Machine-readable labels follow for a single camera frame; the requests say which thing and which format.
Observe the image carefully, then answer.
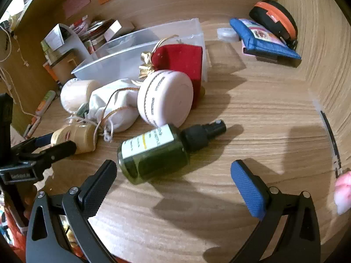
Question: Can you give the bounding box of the clear plastic bin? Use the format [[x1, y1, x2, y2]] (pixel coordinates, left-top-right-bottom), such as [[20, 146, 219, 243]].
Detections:
[[71, 18, 210, 88]]

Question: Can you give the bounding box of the white paper folder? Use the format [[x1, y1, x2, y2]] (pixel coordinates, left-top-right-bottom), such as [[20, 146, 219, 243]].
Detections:
[[41, 23, 96, 61]]

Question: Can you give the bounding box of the orange and black round case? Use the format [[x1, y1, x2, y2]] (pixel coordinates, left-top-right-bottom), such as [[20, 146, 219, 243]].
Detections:
[[249, 0, 299, 47]]

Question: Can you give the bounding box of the cream round jar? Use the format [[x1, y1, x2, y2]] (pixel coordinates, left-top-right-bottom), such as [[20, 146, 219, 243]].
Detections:
[[60, 79, 102, 114]]

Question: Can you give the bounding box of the wooden desktop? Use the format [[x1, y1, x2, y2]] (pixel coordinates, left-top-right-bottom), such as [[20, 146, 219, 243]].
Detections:
[[11, 19, 346, 263]]

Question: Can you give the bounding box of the orange marker pen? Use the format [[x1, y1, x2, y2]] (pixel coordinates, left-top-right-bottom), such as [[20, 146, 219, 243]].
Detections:
[[35, 90, 57, 117]]

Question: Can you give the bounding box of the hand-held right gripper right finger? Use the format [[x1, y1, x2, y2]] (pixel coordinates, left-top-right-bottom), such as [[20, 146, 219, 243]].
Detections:
[[208, 159, 321, 263]]

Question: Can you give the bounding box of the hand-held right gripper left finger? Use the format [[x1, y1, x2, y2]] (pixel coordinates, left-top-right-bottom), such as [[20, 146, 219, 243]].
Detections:
[[25, 159, 118, 263]]

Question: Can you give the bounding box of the green spray bottle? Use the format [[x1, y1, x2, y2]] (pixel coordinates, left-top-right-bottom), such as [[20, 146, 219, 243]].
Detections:
[[117, 120, 227, 185]]

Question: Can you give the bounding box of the blue zip pouch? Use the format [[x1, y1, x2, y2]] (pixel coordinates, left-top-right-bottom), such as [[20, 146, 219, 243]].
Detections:
[[229, 18, 302, 61]]

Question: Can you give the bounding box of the pink sticky note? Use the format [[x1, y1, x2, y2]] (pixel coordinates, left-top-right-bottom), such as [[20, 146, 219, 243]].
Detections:
[[63, 0, 90, 20]]

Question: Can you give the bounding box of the pink coil packet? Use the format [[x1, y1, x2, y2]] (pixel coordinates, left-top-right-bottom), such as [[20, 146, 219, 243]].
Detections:
[[68, 16, 91, 33]]

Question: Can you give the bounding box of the red pouch with gold ribbon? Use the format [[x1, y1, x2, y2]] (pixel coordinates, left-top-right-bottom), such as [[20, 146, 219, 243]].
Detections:
[[138, 34, 205, 110]]

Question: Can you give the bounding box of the pink soft object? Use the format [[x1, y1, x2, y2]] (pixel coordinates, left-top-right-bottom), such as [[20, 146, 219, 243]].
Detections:
[[335, 170, 351, 215]]

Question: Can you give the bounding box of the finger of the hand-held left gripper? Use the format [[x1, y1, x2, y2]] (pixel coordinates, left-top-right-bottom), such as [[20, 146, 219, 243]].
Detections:
[[11, 132, 54, 156], [27, 140, 77, 170]]

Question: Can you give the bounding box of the pink cream jar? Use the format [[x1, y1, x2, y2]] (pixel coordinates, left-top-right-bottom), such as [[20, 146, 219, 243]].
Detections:
[[137, 70, 194, 128]]

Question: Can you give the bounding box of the beige sunscreen bottle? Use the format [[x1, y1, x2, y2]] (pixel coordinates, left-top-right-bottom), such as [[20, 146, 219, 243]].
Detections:
[[51, 123, 96, 154]]

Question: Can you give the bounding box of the white cardboard box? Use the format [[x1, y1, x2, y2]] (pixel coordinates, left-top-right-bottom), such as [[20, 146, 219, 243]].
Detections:
[[104, 20, 135, 40]]

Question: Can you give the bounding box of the black strip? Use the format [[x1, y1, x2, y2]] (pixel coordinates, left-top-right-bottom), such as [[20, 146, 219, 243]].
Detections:
[[319, 110, 343, 178]]

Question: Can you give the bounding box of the white and orange pen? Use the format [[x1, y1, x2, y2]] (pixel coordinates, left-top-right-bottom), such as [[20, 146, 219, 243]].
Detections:
[[23, 116, 41, 139]]

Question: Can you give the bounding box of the white drawstring pouch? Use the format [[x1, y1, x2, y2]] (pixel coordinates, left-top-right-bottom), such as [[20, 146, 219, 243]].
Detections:
[[67, 78, 143, 143]]

